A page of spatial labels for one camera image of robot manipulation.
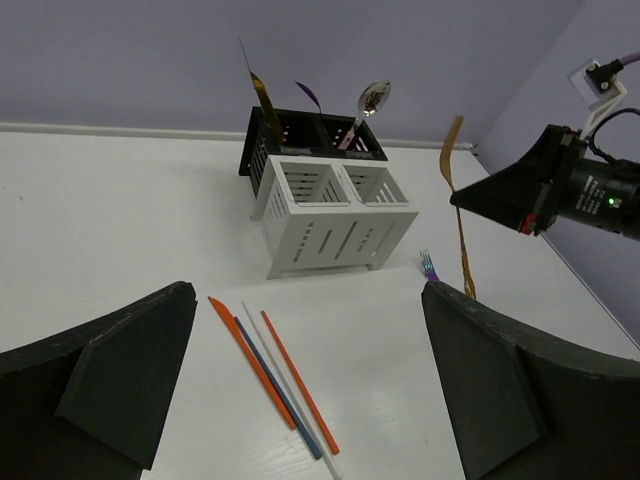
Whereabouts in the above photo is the gold black handled knife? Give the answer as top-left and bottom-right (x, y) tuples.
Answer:
(249, 71), (285, 145)

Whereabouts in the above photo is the white utensil caddy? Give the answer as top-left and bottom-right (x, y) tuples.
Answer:
(251, 155), (418, 279)

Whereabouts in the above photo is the orange straight straw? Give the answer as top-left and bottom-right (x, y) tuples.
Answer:
(260, 310), (340, 455)

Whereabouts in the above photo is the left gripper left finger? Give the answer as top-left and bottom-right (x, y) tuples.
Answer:
(1, 281), (197, 479)

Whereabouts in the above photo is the silver knife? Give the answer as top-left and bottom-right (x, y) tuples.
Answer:
(238, 37), (253, 76)

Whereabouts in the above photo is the orange pointed straw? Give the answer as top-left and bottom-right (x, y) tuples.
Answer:
(208, 296), (296, 430)

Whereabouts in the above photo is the iridescent blue fork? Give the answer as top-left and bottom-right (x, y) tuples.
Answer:
(420, 250), (439, 282)

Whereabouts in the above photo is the white clear straw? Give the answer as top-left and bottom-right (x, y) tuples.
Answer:
(241, 300), (344, 479)

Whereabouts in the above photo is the silver spoon pink handle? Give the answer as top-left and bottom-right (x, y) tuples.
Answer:
(337, 80), (391, 150)

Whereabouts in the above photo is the blue straw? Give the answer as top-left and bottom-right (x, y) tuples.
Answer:
(234, 316), (322, 460)

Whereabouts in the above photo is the purple iridescent spoon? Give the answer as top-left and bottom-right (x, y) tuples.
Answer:
(295, 81), (322, 114)

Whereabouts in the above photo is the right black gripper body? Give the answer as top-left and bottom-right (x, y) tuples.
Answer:
(519, 125), (639, 237)

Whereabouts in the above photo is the gold fork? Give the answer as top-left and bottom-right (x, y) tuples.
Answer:
(438, 115), (477, 300)

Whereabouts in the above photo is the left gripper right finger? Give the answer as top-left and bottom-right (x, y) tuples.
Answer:
(421, 282), (639, 479)

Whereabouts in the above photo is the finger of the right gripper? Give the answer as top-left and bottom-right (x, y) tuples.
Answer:
(450, 125), (565, 232)

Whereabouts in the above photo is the black utensil caddy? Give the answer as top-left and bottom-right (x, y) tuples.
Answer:
(238, 106), (387, 193)

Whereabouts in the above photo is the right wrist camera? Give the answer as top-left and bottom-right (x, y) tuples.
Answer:
(568, 59), (627, 140)

